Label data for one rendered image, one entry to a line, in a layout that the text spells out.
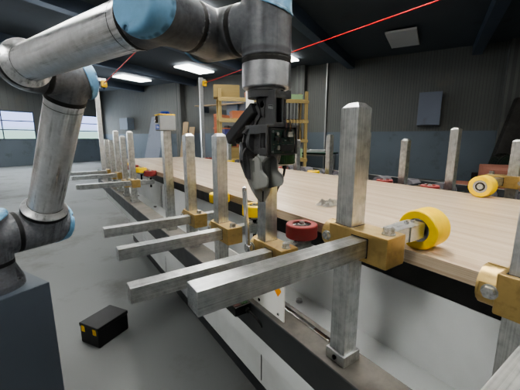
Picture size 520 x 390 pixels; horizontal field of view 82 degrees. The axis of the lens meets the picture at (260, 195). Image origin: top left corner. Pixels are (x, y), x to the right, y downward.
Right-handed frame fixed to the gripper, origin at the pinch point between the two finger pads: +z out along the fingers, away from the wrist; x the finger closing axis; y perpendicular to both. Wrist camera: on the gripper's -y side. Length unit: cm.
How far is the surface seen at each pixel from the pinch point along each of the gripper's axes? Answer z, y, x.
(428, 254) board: 10.3, 23.2, 23.1
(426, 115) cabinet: -68, -371, 770
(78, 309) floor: 101, -166, -33
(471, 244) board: 10.3, 25.5, 36.1
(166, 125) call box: -16, -81, 7
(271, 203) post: 4.0, -6.9, 8.1
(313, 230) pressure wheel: 10.5, -0.7, 16.0
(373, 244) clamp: 4.7, 23.0, 5.9
